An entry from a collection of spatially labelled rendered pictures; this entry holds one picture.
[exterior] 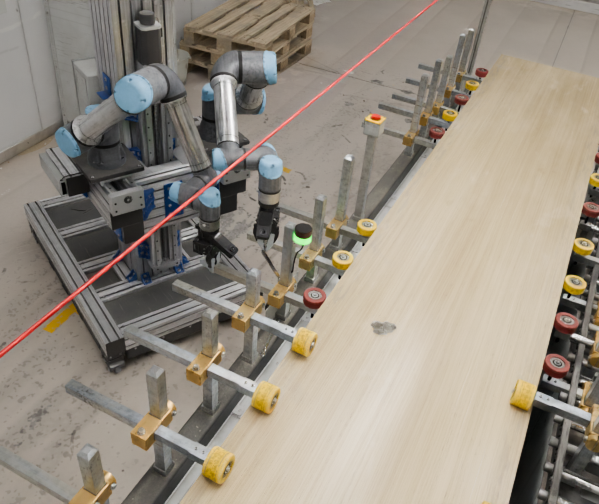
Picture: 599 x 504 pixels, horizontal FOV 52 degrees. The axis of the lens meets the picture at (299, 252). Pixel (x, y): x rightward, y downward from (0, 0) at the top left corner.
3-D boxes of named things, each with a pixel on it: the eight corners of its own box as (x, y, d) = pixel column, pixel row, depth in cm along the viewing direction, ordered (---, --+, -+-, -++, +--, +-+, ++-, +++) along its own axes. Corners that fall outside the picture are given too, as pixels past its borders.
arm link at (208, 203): (204, 181, 218) (225, 189, 216) (205, 207, 225) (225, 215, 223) (191, 191, 213) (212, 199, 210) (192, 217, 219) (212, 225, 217)
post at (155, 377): (156, 476, 185) (145, 371, 155) (163, 467, 188) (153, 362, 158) (166, 482, 184) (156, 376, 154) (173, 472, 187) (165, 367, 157)
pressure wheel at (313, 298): (297, 319, 223) (299, 296, 216) (307, 306, 229) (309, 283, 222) (317, 328, 220) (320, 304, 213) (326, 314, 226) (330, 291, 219)
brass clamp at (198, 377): (184, 378, 182) (184, 367, 179) (210, 349, 192) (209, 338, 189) (202, 387, 180) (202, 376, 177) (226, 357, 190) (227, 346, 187)
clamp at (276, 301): (267, 304, 224) (267, 294, 221) (284, 283, 234) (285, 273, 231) (280, 310, 223) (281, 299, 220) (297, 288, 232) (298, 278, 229)
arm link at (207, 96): (200, 107, 272) (200, 78, 264) (231, 108, 274) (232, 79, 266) (202, 120, 263) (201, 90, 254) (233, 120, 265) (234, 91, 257)
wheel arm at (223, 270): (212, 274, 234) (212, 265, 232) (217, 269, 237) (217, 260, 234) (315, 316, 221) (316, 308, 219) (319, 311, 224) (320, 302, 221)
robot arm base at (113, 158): (82, 155, 251) (78, 134, 245) (117, 147, 259) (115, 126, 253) (95, 173, 242) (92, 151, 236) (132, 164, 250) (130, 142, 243)
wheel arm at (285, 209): (275, 212, 271) (275, 204, 268) (278, 209, 274) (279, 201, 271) (366, 246, 258) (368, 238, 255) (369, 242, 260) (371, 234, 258)
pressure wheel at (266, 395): (256, 383, 174) (267, 377, 181) (247, 409, 175) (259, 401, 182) (274, 392, 172) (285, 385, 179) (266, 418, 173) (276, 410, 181)
